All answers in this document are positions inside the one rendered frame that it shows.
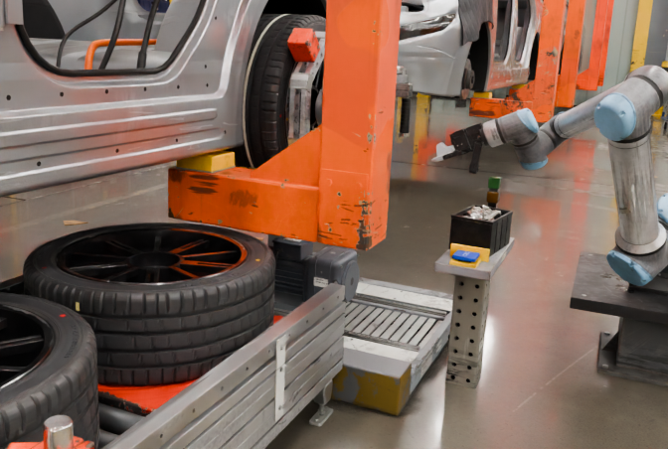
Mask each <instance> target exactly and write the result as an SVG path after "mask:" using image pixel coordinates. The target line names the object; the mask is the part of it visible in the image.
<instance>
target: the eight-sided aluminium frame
mask: <svg viewBox="0 0 668 449"><path fill-rule="evenodd" d="M315 34H316V37H317V40H318V43H319V45H320V51H319V53H318V55H317V58H316V60H315V62H314V63H307V62H298V64H297V66H296V68H295V71H294V73H292V76H291V79H290V85H289V88H290V101H289V131H288V137H287V139H288V146H290V145H291V144H293V143H294V142H296V141H297V140H298V139H300V138H301V137H303V136H304V135H306V134H307V133H309V132H310V107H311V87H312V83H313V81H314V79H315V76H316V74H317V72H318V70H319V67H320V65H321V63H322V61H323V58H324V54H325V32H317V31H316V32H315ZM300 93H301V107H300V134H298V131H299V102H300Z"/></svg>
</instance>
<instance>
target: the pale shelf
mask: <svg viewBox="0 0 668 449"><path fill-rule="evenodd" d="M514 240H515V238H514V237H510V240H509V244H508V245H506V246H505V247H503V248H502V249H500V250H499V251H497V252H496V253H494V254H493V255H491V256H490V257H489V261H488V262H486V261H481V262H480V263H479V264H478V266H477V267H476V268H470V267H464V266H458V265H452V264H449V261H450V260H451V259H452V256H450V249H449V250H448V251H447V252H446V253H444V254H443V255H442V256H441V257H440V258H439V259H438V260H437V261H436V262H435V263H434V271H435V272H440V273H446V274H452V275H458V276H463V277H469V278H475V279H480V280H486V281H489V280H490V279H491V278H492V276H493V275H494V273H495V272H496V270H497V269H498V267H499V266H500V265H501V263H502V262H503V260H504V259H505V257H506V256H507V254H508V253H509V252H510V250H511V249H512V247H513V246H514ZM489 272H490V274H489Z"/></svg>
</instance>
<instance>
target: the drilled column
mask: <svg viewBox="0 0 668 449"><path fill-rule="evenodd" d="M490 281H491V279H490V280H489V281H486V280H480V279H475V278H469V277H463V276H458V275H455V278H454V289H453V300H452V312H451V323H450V334H449V346H448V357H447V368H446V380H445V382H448V383H452V384H457V385H461V386H465V387H469V388H476V386H477V384H478V382H479V380H480V378H481V370H482V360H483V350H484V341H485V330H486V320H487V310H488V300H489V291H490ZM452 375H453V378H451V376H452Z"/></svg>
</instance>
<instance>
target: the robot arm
mask: <svg viewBox="0 0 668 449"><path fill-rule="evenodd" d="M667 100H668V73H667V72H666V71H665V70H663V69H662V68H659V67H657V66H643V67H640V68H638V69H636V70H634V71H632V72H630V73H629V74H628V75H627V76H626V78H625V79H624V82H622V83H620V84H618V85H616V86H614V87H612V88H610V89H608V90H606V91H605V92H603V93H601V94H599V95H597V96H595V97H593V98H591V99H589V100H587V101H586V102H584V103H582V104H580V105H578V106H576V107H574V108H572V109H570V110H568V111H567V112H559V113H557V114H555V115H554V116H553V117H552V118H551V119H550V120H549V121H548V122H546V123H545V124H544V125H543V126H542V127H540V128H539V126H538V124H537V121H536V119H535V117H534V115H533V113H532V111H531V110H530V109H528V108H524V109H521V110H517V111H515V112H513V113H510V114H507V115H505V116H502V117H499V118H497V119H494V120H491V121H488V122H485V123H484V124H483V125H482V123H481V122H480V123H478V124H475V125H472V126H470V127H467V128H464V129H461V130H458V131H456V132H453V133H452V134H450V135H449V136H450V139H451V140H450V141H451V144H452V145H450V146H446V145H445V144H444V143H442V142H441V143H439V144H437V145H436V153H437V157H435V158H433V159H431V161H433V162H438V161H442V160H445V159H448V158H451V157H454V156H457V155H458V156H460V155H463V154H465V153H468V152H470V151H471V152H472V151H473V155H472V160H471V163H470V165H469V173H472V174H476V173H477V172H478V170H479V161H480V156H481V151H482V147H483V143H484V145H485V146H486V147H487V146H491V147H496V146H498V145H501V144H504V143H507V142H510V141H511V143H512V145H513V147H514V149H515V152H516V154H517V156H518V159H519V162H520V163H521V165H522V167H523V168H524V169H526V170H536V169H539V168H542V167H543V166H545V165H546V164H547V162H548V157H547V155H548V154H550V153H551V152H552V151H553V150H554V149H556V148H557V147H558V146H559V145H560V144H562V143H563V142H564V141H566V140H568V139H570V138H572V137H574V136H575V135H577V134H579V133H581V132H584V131H586V130H588V129H590V128H593V127H595V126H596V127H597V128H599V132H600V133H601V134H602V135H603V136H604V137H606V138H607V142H608V149H609V156H610V163H611V170H612V177H613V184H614V190H615V197H616V204H617V211H618V218H619V227H618V228H617V230H616V232H615V236H614V237H615V244H616V246H615V248H613V249H612V250H611V251H610V252H609V253H608V255H607V256H606V259H607V262H608V264H609V266H610V267H611V268H612V269H613V271H614V272H615V273H616V274H617V275H619V276H620V277H621V278H622V279H624V280H625V281H627V282H629V283H631V284H633V285H637V286H643V285H645V284H647V283H648V282H649V281H651V280H653V278H654V277H655V276H656V275H657V274H658V273H659V272H663V273H668V193H666V194H664V195H663V196H662V197H660V198H659V200H658V201H657V203H656V193H655V182H654V170H653V159H652V148H651V137H650V130H651V125H650V117H651V115H652V114H654V113H655V112H656V111H657V110H658V109H659V108H660V107H662V106H663V105H664V104H665V103H666V101H667ZM478 136H480V137H479V138H478Z"/></svg>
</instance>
